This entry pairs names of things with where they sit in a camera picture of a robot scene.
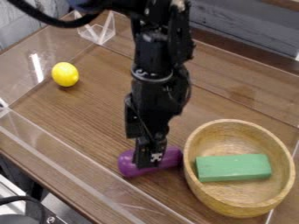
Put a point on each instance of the brown wooden bowl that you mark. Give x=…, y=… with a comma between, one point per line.
x=246, y=198

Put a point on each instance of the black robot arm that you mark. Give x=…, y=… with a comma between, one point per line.
x=161, y=30

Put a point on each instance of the purple toy eggplant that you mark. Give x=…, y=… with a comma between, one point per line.
x=173, y=158

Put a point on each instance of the black metal bracket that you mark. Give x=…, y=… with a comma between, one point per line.
x=41, y=213

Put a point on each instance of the yellow toy lemon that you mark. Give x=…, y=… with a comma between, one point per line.
x=65, y=74

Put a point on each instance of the green rectangular block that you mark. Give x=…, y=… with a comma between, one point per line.
x=233, y=167

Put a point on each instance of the clear acrylic tray wall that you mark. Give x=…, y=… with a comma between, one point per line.
x=93, y=189

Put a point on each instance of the clear acrylic corner bracket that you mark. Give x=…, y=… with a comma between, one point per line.
x=97, y=33

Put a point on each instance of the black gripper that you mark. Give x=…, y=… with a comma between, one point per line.
x=158, y=99

